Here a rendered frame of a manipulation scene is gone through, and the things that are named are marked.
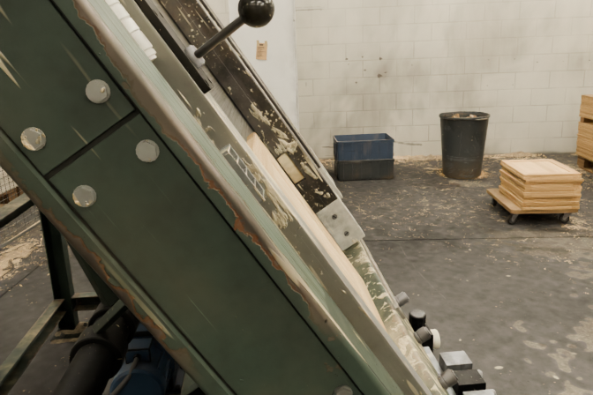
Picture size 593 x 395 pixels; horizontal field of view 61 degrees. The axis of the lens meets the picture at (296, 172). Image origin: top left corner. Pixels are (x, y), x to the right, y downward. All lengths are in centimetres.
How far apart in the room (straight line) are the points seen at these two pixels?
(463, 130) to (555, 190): 142
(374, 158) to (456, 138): 84
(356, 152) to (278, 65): 124
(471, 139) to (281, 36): 215
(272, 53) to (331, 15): 157
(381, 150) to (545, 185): 180
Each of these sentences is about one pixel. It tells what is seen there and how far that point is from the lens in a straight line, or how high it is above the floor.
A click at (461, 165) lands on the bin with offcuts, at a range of 545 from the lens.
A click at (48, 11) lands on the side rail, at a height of 142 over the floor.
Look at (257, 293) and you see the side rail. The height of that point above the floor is 123.
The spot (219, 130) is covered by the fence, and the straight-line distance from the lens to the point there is 59.
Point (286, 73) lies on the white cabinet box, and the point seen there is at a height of 115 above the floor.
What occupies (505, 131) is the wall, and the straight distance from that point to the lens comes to 670.
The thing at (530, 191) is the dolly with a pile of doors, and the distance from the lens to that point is 419.
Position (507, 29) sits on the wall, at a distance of 660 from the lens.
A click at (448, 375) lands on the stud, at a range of 91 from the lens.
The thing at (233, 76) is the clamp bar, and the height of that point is 133.
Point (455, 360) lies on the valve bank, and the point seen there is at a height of 76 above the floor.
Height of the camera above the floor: 140
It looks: 14 degrees down
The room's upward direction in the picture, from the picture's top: 2 degrees counter-clockwise
